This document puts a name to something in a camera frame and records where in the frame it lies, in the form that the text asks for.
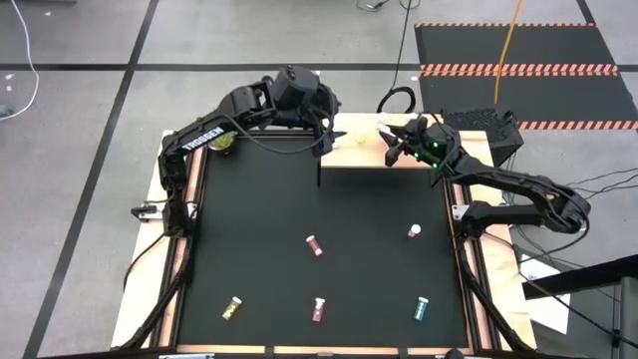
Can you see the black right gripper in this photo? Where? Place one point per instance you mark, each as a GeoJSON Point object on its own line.
{"type": "Point", "coordinates": [431, 144]}

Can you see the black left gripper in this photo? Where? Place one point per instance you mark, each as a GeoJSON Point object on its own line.
{"type": "Point", "coordinates": [324, 107]}

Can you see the purple-pink medicine bottle white cap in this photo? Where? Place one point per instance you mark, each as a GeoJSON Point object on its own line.
{"type": "Point", "coordinates": [381, 119]}
{"type": "Point", "coordinates": [314, 245]}
{"type": "Point", "coordinates": [414, 230]}

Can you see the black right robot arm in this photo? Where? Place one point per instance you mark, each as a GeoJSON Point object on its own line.
{"type": "Point", "coordinates": [518, 184]}

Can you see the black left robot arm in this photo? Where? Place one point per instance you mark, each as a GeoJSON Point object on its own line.
{"type": "Point", "coordinates": [204, 139]}

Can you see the light wooden tray board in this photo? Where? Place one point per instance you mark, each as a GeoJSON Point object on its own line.
{"type": "Point", "coordinates": [369, 154]}

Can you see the black foam-topped box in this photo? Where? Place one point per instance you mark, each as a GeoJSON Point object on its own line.
{"type": "Point", "coordinates": [488, 124]}

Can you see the potted succulent plant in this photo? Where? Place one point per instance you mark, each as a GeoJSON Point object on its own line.
{"type": "Point", "coordinates": [223, 142]}

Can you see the black floor mat striped edges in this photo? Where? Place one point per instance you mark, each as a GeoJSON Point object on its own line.
{"type": "Point", "coordinates": [548, 45]}

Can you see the white paper sheet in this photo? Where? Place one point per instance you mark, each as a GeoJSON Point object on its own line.
{"type": "Point", "coordinates": [548, 309]}

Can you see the black desk edge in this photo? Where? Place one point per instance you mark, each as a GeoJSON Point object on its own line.
{"type": "Point", "coordinates": [583, 276]}

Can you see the grey metal bracket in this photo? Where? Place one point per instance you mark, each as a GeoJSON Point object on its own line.
{"type": "Point", "coordinates": [458, 212]}
{"type": "Point", "coordinates": [144, 212]}

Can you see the black frame strut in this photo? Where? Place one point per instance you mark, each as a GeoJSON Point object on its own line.
{"type": "Point", "coordinates": [150, 311]}
{"type": "Point", "coordinates": [492, 309]}

